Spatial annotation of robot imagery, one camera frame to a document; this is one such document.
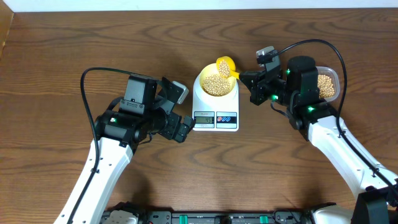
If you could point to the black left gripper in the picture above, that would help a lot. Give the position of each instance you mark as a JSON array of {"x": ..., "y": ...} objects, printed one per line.
[{"x": 169, "y": 130}]

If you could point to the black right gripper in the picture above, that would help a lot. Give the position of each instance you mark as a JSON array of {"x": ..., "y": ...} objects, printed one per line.
[{"x": 255, "y": 88}]

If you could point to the yellow measuring scoop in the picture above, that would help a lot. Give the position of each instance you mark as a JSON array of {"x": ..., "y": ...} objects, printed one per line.
[{"x": 231, "y": 64}]

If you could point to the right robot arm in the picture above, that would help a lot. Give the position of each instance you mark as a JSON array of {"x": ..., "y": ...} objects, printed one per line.
[{"x": 373, "y": 186}]

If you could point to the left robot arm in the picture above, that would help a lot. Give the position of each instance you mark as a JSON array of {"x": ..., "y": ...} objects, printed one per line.
[{"x": 129, "y": 121}]

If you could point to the white digital kitchen scale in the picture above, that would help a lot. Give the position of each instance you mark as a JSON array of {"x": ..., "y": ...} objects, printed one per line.
[{"x": 215, "y": 113}]

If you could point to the soybeans in scoop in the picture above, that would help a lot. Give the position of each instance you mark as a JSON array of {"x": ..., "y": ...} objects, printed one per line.
[{"x": 224, "y": 69}]

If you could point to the soybeans in bowl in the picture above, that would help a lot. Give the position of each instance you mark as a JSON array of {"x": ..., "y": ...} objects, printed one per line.
[{"x": 216, "y": 85}]

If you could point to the soybeans pile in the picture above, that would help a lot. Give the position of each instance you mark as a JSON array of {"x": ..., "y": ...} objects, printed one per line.
[{"x": 325, "y": 86}]

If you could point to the clear plastic container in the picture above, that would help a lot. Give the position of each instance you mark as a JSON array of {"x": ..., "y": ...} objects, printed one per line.
[{"x": 336, "y": 83}]

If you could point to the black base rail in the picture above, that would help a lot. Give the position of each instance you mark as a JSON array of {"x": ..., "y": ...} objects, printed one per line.
[{"x": 127, "y": 212}]

